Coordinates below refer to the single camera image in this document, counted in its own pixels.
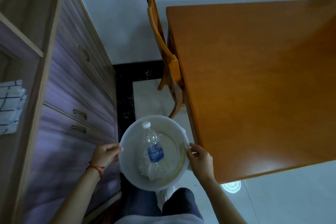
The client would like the orange wooden table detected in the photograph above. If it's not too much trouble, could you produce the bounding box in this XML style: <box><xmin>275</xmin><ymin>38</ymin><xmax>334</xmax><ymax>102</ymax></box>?
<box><xmin>166</xmin><ymin>0</ymin><xmax>336</xmax><ymax>184</ymax></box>

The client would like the person's left hand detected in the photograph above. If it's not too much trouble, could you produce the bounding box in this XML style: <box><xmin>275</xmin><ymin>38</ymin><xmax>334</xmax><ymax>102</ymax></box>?
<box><xmin>90</xmin><ymin>143</ymin><xmax>124</xmax><ymax>171</ymax></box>

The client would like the person's right hand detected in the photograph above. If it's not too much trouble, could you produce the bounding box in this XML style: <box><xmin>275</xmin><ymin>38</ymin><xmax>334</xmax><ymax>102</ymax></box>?
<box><xmin>186</xmin><ymin>143</ymin><xmax>215</xmax><ymax>181</ymax></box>

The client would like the straight brass drawer handle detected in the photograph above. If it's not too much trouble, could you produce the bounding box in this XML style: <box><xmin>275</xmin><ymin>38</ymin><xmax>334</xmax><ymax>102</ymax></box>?
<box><xmin>71</xmin><ymin>124</ymin><xmax>87</xmax><ymax>134</ymax></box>
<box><xmin>73</xmin><ymin>109</ymin><xmax>87</xmax><ymax>120</ymax></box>

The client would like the person's left leg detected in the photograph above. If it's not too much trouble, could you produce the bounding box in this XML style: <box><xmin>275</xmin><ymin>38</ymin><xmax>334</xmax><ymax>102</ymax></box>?
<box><xmin>121</xmin><ymin>179</ymin><xmax>164</xmax><ymax>224</ymax></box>

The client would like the person's left forearm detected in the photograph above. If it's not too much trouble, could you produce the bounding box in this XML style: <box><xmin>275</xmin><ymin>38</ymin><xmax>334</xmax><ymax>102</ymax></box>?
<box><xmin>48</xmin><ymin>165</ymin><xmax>105</xmax><ymax>224</ymax></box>

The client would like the person's leg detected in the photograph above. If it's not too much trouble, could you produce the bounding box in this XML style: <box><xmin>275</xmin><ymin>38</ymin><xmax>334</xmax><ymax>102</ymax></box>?
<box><xmin>121</xmin><ymin>179</ymin><xmax>164</xmax><ymax>224</ymax></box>
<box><xmin>161</xmin><ymin>187</ymin><xmax>205</xmax><ymax>222</ymax></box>

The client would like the red string bracelet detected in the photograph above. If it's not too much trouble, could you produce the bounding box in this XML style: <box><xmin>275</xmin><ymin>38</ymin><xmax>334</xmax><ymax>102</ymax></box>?
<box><xmin>86</xmin><ymin>162</ymin><xmax>105</xmax><ymax>180</ymax></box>

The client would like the clear plastic water bottle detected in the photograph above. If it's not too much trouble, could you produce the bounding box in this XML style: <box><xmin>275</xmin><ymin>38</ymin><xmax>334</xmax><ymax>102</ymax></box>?
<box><xmin>142</xmin><ymin>121</ymin><xmax>165</xmax><ymax>164</ymax></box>

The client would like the person's right leg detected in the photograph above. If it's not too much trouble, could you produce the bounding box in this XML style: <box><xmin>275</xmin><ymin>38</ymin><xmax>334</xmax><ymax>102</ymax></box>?
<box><xmin>161</xmin><ymin>187</ymin><xmax>205</xmax><ymax>222</ymax></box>

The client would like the white blue checked cloth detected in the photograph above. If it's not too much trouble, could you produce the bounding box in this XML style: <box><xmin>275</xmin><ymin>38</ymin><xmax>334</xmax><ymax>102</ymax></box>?
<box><xmin>0</xmin><ymin>80</ymin><xmax>27</xmax><ymax>134</ymax></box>

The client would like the white crumpled cloth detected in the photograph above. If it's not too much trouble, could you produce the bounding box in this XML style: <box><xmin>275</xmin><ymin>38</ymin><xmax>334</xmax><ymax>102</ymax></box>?
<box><xmin>138</xmin><ymin>150</ymin><xmax>171</xmax><ymax>181</ymax></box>

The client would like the purple-grey wooden drawer cabinet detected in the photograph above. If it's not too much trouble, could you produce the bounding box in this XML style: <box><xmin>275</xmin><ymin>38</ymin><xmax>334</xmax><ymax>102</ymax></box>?
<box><xmin>0</xmin><ymin>0</ymin><xmax>122</xmax><ymax>224</ymax></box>

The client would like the orange wooden chair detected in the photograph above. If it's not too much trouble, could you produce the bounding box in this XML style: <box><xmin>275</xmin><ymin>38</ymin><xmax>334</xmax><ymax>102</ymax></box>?
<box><xmin>146</xmin><ymin>0</ymin><xmax>185</xmax><ymax>120</ymax></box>

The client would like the person's right forearm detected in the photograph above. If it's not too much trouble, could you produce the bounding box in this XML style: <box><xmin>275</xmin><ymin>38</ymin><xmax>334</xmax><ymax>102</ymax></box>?
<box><xmin>197</xmin><ymin>176</ymin><xmax>248</xmax><ymax>224</ymax></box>

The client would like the curved brass cabinet handle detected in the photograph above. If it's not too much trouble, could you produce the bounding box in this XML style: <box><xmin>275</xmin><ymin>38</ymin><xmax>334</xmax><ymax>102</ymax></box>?
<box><xmin>78</xmin><ymin>45</ymin><xmax>90</xmax><ymax>62</ymax></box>

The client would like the white plastic bucket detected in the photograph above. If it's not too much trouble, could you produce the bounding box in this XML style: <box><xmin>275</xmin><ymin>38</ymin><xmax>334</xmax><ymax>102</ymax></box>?
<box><xmin>119</xmin><ymin>115</ymin><xmax>190</xmax><ymax>191</ymax></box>

